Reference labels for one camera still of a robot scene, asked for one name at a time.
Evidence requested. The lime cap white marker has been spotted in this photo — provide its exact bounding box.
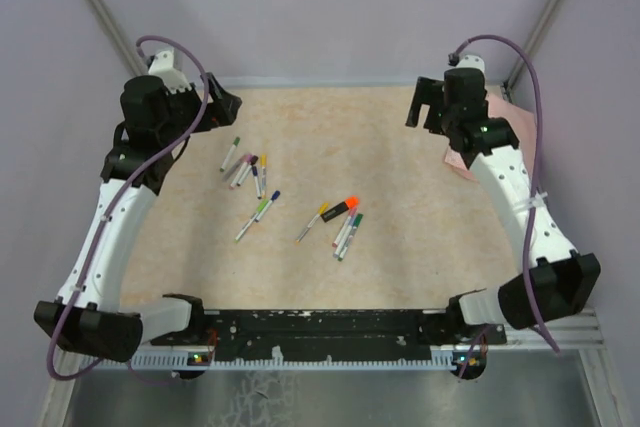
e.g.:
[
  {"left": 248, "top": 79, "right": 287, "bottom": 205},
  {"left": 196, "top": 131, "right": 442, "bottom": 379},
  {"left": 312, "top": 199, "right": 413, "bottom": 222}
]
[{"left": 234, "top": 199, "right": 268, "bottom": 243}]

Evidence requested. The black orange highlighter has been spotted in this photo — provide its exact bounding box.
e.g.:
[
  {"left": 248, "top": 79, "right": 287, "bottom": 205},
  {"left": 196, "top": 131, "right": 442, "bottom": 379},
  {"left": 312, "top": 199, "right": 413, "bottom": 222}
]
[{"left": 321, "top": 196, "right": 359, "bottom": 222}]

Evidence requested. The yellow marker pen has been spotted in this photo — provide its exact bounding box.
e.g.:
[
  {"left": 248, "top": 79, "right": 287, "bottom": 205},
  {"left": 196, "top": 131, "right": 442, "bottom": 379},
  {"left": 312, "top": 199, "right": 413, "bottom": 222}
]
[{"left": 295, "top": 202, "right": 329, "bottom": 244}]

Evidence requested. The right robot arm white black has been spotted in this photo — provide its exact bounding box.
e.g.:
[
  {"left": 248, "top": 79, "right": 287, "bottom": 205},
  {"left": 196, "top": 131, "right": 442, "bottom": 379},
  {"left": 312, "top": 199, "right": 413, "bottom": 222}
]
[{"left": 406, "top": 66, "right": 601, "bottom": 343}]

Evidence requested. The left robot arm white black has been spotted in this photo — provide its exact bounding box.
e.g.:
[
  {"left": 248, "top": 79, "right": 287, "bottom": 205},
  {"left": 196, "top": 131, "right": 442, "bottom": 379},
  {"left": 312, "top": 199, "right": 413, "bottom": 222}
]
[{"left": 34, "top": 73, "right": 242, "bottom": 362}]

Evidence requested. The grey transparent pen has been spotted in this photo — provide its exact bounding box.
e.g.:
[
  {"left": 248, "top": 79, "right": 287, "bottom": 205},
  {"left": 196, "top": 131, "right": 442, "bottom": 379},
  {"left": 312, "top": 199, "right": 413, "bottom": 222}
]
[{"left": 223, "top": 153, "right": 252, "bottom": 181}]

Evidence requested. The green cap white marker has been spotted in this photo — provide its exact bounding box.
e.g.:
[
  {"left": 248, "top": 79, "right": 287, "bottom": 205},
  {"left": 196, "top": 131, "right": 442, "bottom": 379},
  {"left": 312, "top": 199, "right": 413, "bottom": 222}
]
[{"left": 219, "top": 136, "right": 241, "bottom": 172}]

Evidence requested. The black cap white marker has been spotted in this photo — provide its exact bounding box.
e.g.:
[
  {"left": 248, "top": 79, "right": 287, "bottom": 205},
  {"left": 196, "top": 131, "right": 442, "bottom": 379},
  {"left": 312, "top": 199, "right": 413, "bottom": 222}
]
[{"left": 236, "top": 155, "right": 258, "bottom": 187}]

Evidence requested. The yellow cap paint marker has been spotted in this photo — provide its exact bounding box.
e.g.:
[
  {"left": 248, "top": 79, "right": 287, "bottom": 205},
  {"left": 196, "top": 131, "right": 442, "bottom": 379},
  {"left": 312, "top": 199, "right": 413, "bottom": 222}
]
[{"left": 260, "top": 154, "right": 267, "bottom": 199}]

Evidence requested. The pink cap white marker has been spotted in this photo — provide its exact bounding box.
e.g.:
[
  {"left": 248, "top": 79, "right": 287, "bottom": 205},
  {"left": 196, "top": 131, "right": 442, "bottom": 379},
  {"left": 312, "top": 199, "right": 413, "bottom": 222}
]
[{"left": 229, "top": 154, "right": 253, "bottom": 190}]

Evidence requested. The small blue cap marker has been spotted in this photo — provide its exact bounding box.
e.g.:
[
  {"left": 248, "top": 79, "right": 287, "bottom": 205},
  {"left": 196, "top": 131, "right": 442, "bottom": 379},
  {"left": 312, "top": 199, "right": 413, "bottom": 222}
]
[{"left": 251, "top": 165, "right": 263, "bottom": 199}]

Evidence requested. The pink cloth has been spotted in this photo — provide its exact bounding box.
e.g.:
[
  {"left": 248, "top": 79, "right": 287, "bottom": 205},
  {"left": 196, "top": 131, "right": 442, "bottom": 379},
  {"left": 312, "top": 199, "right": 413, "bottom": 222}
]
[{"left": 443, "top": 93, "right": 537, "bottom": 182}]

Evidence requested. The blue cap white marker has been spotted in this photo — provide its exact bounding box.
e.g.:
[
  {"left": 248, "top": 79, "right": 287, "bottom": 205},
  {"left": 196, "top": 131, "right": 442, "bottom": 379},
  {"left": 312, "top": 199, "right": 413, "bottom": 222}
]
[{"left": 256, "top": 190, "right": 281, "bottom": 222}]

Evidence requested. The pink cap paint marker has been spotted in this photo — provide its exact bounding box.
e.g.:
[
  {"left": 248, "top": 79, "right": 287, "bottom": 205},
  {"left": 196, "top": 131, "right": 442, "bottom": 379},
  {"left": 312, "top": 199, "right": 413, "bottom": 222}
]
[{"left": 332, "top": 207, "right": 357, "bottom": 248}]

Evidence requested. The dark green cap marker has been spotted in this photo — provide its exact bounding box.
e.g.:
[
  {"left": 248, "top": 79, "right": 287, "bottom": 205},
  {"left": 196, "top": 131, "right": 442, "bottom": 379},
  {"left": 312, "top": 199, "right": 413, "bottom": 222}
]
[{"left": 338, "top": 214, "right": 364, "bottom": 262}]

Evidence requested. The lilac cap paint marker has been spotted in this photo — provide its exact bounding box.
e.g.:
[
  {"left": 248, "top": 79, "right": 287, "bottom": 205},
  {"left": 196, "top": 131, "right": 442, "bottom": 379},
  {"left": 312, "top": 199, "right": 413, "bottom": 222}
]
[{"left": 333, "top": 214, "right": 358, "bottom": 258}]

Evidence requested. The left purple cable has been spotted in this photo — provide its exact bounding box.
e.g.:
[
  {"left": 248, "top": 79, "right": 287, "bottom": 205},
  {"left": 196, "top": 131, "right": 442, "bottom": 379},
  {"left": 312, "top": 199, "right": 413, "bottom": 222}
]
[{"left": 46, "top": 35, "right": 211, "bottom": 386}]

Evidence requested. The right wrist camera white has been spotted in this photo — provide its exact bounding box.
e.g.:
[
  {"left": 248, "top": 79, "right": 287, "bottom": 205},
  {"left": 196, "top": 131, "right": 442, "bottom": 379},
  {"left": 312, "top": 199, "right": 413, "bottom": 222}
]
[{"left": 455, "top": 54, "right": 486, "bottom": 73}]

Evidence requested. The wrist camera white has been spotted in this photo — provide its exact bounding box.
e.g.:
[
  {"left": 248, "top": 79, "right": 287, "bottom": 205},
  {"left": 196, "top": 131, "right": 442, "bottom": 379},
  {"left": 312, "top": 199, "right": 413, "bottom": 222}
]
[
  {"left": 147, "top": 48, "right": 175, "bottom": 77},
  {"left": 455, "top": 54, "right": 486, "bottom": 73}
]

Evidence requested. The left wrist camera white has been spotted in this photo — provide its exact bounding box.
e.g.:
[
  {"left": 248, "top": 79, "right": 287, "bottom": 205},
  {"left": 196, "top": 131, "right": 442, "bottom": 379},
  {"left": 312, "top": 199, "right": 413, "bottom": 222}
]
[{"left": 147, "top": 48, "right": 175, "bottom": 77}]

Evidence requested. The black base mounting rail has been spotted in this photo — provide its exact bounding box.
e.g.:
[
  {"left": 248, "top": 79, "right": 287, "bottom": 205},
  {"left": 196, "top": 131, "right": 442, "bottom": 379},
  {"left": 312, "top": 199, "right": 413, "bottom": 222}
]
[{"left": 151, "top": 309, "right": 482, "bottom": 363}]

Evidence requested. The grey slotted cable duct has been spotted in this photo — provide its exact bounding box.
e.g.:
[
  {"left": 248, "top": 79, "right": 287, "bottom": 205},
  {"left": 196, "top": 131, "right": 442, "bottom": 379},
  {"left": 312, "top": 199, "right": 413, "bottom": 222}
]
[{"left": 130, "top": 349, "right": 467, "bottom": 371}]

